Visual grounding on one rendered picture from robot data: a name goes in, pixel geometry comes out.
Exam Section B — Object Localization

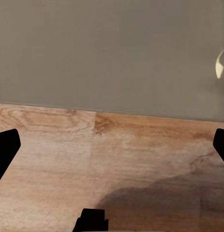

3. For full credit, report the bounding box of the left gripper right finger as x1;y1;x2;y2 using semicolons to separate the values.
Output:
213;128;224;161

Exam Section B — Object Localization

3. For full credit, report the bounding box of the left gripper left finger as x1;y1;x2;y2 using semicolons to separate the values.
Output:
0;129;21;180

